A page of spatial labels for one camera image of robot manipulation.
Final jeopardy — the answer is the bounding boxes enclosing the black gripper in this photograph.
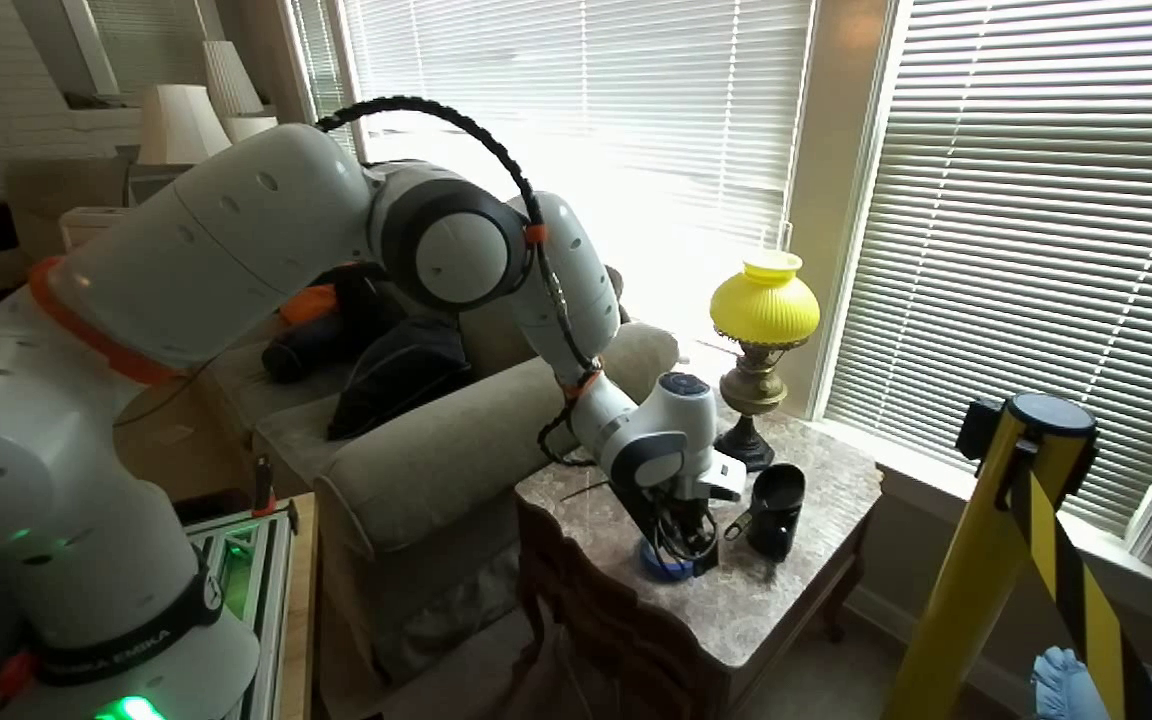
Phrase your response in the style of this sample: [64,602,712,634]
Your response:
[621,443,730,578]

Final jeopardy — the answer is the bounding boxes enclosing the blue seal tape roll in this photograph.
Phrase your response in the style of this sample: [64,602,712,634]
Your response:
[638,534,705,588]

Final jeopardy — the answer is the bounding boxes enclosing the marble top wooden side table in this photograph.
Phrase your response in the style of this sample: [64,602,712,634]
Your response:
[513,413,888,720]

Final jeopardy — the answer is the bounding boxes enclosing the yellow glass oil lamp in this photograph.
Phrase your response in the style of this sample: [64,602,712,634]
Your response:
[708,246,826,477]

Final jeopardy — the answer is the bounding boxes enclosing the beige fabric sofa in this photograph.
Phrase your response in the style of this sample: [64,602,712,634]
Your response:
[112,236,688,720]

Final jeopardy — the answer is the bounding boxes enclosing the black bag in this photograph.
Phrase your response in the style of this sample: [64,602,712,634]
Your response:
[261,262,481,443]

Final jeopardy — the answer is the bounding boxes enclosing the bright white window blinds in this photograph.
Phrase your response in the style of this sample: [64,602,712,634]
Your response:
[332,0,820,351]

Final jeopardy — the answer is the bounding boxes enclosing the orange black tool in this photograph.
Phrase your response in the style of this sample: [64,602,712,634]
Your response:
[271,281,345,337]

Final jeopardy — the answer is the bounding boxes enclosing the wide white window blinds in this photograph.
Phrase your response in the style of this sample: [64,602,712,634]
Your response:
[820,0,1152,545]

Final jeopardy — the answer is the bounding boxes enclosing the cream lampshade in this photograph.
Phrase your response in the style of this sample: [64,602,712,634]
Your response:
[198,34,280,144]
[131,81,236,170]

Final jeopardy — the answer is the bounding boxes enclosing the black cup with handle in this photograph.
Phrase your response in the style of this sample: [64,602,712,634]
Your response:
[723,458,810,566]

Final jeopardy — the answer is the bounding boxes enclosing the yellow stanchion post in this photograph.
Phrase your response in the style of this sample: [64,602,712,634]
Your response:
[881,388,1133,720]

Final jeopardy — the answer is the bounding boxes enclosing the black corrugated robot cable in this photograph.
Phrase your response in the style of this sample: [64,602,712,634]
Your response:
[314,91,610,473]

